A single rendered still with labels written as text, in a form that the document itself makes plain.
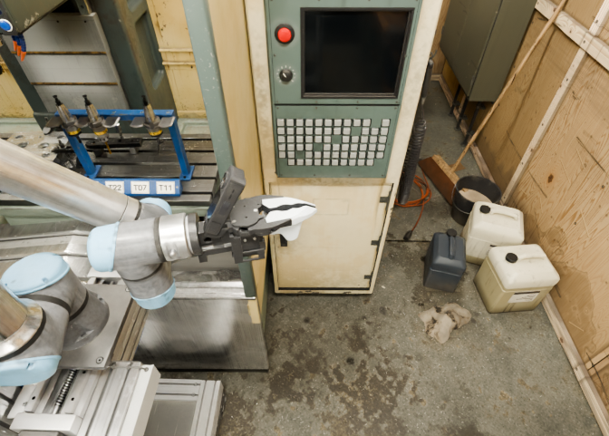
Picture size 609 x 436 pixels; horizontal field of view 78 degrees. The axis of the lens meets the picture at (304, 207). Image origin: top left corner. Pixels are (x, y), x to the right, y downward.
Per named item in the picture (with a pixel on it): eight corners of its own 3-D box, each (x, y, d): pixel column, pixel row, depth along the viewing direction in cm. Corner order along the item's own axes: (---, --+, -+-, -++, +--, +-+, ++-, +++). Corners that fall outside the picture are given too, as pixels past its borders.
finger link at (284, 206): (311, 217, 71) (263, 226, 69) (311, 191, 67) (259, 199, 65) (315, 227, 68) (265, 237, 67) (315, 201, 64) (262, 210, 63)
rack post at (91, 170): (93, 180, 171) (63, 124, 150) (82, 180, 171) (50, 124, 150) (101, 166, 178) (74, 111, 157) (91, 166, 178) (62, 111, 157)
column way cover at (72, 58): (130, 113, 210) (92, 15, 173) (44, 113, 210) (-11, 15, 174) (132, 109, 214) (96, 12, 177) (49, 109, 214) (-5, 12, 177)
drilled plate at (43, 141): (57, 169, 170) (52, 160, 167) (-7, 169, 170) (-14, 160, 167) (79, 140, 186) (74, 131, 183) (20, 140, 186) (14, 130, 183)
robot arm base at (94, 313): (94, 351, 89) (76, 332, 82) (32, 350, 89) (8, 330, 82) (118, 295, 100) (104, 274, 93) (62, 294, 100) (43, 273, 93)
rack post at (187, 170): (190, 180, 171) (174, 125, 150) (178, 180, 171) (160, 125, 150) (195, 167, 178) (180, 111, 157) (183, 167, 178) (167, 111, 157)
